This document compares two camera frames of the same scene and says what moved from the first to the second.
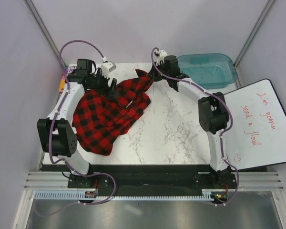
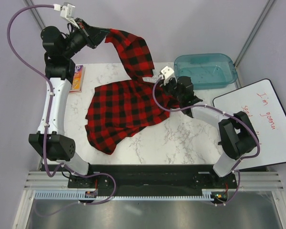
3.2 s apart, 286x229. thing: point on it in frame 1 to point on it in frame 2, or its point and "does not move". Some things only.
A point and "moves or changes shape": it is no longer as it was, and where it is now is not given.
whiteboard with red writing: (260, 133) does not move
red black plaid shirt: (100, 122) moves or changes shape
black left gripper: (109, 93) to (98, 34)
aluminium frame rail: (246, 181) does not move
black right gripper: (153, 73) to (169, 81)
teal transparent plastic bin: (210, 70) does not move
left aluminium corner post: (32, 8) does not move
